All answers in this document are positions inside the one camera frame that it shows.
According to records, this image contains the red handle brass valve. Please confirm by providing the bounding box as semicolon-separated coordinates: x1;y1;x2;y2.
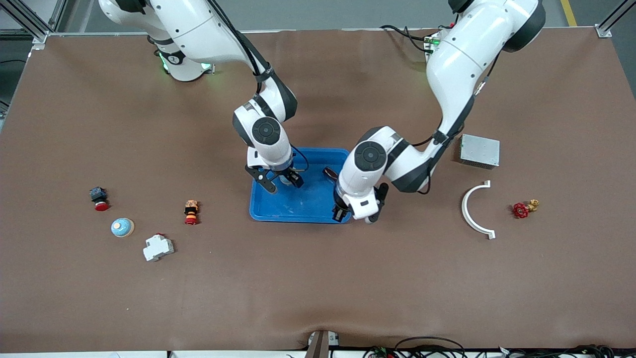
513;199;540;220

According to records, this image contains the red emergency stop button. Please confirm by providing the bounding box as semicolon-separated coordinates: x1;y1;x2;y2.
89;186;111;212

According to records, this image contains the black cable loop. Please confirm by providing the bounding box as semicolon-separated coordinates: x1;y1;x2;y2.
362;336;468;358

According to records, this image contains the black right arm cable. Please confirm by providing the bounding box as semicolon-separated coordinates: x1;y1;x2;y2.
206;0;310;174

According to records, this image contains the white curved plastic bracket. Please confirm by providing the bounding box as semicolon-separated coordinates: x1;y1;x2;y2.
461;180;496;241

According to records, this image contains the black base cable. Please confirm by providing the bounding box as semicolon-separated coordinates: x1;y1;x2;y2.
380;25;433;53

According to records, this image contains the blue plastic tray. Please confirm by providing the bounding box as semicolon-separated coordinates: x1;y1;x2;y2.
249;146;353;224

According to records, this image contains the white circuit breaker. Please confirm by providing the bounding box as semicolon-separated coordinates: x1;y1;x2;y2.
143;233;175;263

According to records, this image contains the aluminium frame profile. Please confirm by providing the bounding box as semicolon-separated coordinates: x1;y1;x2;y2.
0;0;53;48
596;0;636;38

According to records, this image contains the grey metal power supply box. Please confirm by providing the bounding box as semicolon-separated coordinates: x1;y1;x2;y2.
459;133;501;170

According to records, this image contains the black cable bundle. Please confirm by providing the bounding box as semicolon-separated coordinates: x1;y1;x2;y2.
497;343;636;358

